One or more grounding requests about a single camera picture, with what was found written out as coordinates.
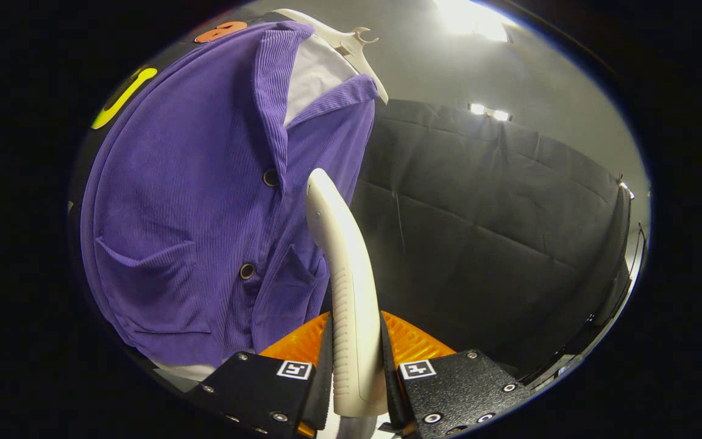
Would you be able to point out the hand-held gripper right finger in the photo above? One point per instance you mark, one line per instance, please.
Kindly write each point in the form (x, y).
(454, 390)

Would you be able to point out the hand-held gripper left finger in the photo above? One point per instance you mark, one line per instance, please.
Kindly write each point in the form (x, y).
(265, 390)

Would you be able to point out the white garment steamer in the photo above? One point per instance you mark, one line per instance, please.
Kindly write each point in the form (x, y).
(351, 292)

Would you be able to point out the white plastic clothes hanger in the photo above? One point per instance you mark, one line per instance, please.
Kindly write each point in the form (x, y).
(351, 46)

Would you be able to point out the small ceiling light panel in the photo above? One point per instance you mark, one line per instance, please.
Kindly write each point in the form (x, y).
(490, 111)

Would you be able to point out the white mannequin torso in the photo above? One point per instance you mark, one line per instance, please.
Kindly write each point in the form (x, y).
(314, 73)

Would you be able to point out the large ceiling light panel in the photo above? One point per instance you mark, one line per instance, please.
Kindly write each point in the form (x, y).
(473, 18)

